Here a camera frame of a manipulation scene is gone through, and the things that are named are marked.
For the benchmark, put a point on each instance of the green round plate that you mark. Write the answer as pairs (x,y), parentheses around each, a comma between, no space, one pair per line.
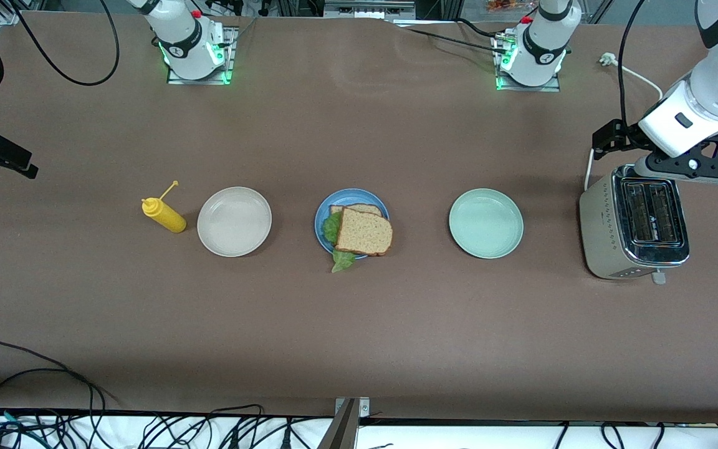
(486,223)

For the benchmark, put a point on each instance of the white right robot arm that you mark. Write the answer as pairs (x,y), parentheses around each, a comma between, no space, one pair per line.
(184,43)

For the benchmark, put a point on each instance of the silver two-slot toaster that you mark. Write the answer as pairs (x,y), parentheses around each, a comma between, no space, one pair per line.
(602,237)

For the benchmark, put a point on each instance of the orange package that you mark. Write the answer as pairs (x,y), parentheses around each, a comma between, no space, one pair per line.
(502,5)

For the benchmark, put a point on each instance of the grey metal box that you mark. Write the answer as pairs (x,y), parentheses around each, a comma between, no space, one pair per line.
(368,7)

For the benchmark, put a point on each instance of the beige round plate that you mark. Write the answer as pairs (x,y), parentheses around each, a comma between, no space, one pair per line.
(234,221)

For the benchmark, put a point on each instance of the green lettuce leaf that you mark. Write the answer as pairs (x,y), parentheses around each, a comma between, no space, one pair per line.
(337,249)

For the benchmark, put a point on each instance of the yellow mustard squeeze bottle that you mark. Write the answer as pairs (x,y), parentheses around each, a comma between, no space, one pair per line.
(169,218)

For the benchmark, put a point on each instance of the metal bracket profile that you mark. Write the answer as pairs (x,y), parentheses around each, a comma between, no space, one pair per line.
(343,430)

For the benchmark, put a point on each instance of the blue round plate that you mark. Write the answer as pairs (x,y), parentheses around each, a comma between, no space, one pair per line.
(346,196)

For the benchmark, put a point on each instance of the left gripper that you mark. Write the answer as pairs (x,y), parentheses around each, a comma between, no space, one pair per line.
(622,135)

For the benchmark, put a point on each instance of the toasted bread slice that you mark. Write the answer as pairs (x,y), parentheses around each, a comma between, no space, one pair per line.
(365,232)
(365,209)

